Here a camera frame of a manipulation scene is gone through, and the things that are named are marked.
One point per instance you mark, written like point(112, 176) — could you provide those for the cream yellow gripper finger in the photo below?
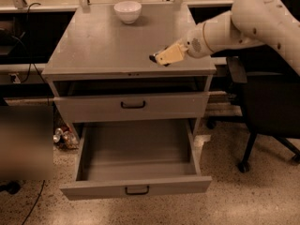
point(172, 54)

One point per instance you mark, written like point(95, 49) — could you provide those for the dark blue rxbar wrapper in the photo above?
point(152, 57)

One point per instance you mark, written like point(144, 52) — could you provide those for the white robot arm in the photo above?
point(249, 23)

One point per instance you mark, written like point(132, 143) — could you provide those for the grey drawer cabinet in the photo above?
point(100, 56)

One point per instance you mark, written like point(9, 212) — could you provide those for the open grey bottom drawer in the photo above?
point(136, 158)

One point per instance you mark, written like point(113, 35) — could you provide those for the white ceramic bowl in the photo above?
point(128, 11)

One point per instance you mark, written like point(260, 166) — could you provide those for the black office chair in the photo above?
point(267, 91)

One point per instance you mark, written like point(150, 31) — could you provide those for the clear plastic bottles pile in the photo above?
point(64, 139)

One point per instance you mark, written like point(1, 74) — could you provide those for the white wall outlet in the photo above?
point(14, 78)

